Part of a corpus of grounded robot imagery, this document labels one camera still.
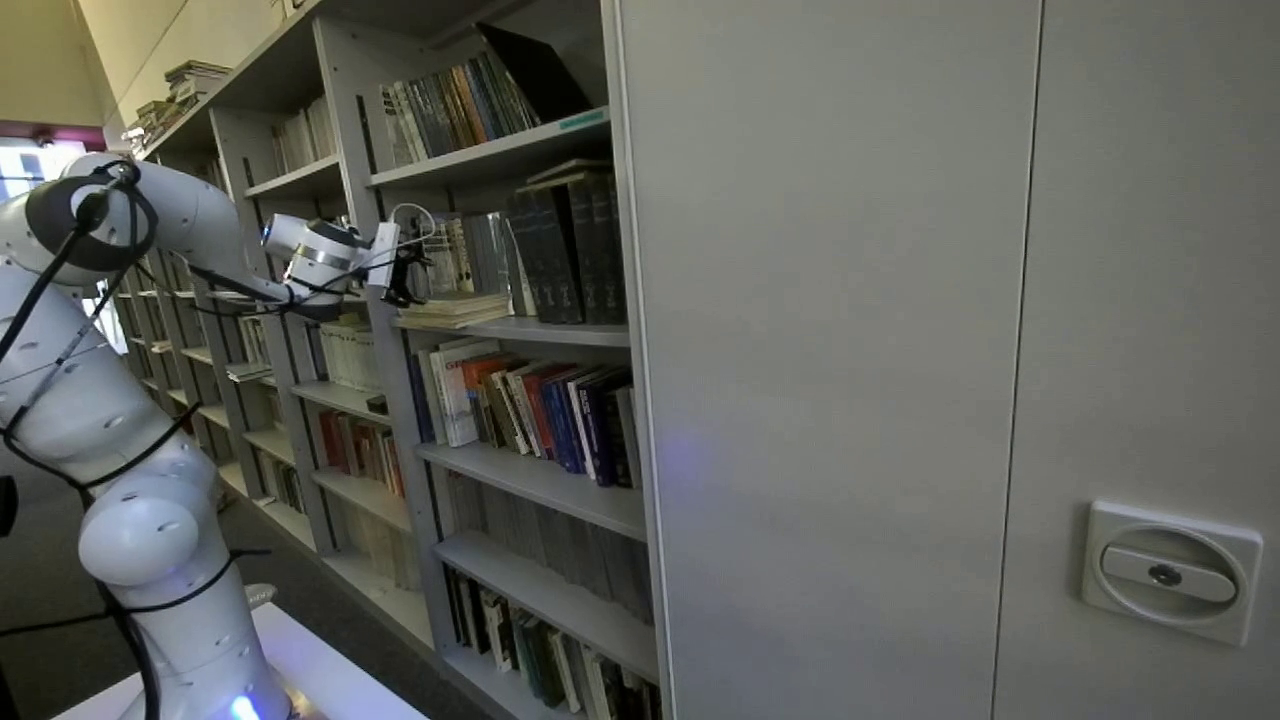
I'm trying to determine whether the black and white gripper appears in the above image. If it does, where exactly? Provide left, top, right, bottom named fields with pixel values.
left=365, top=219, right=425, bottom=304

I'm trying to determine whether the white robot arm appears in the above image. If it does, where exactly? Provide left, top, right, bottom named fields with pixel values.
left=0, top=151, right=425, bottom=720

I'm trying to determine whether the row of colourful books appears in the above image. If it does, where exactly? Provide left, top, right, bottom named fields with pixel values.
left=417, top=342, right=642, bottom=487

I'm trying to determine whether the row of grey Machine Intelligence books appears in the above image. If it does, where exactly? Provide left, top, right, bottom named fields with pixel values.
left=425, top=160, right=629, bottom=324

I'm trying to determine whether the stack of pale journals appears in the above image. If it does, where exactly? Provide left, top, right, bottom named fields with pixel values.
left=395, top=295, right=511, bottom=332

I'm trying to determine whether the grey left bookshelf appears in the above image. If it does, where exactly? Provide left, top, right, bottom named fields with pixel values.
left=126, top=13, right=431, bottom=644

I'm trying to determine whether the grey bookshelf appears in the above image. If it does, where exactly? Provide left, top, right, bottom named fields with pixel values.
left=316, top=0, right=664, bottom=720
left=126, top=13, right=431, bottom=644

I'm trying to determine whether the grey middle bookshelf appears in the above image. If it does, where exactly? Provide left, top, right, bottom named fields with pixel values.
left=316, top=0, right=664, bottom=720

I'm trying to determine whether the white robot table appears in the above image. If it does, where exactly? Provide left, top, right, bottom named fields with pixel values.
left=51, top=605, right=427, bottom=720

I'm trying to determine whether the round cabinet lock handle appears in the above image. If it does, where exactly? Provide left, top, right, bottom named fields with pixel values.
left=1079, top=500, right=1264, bottom=648

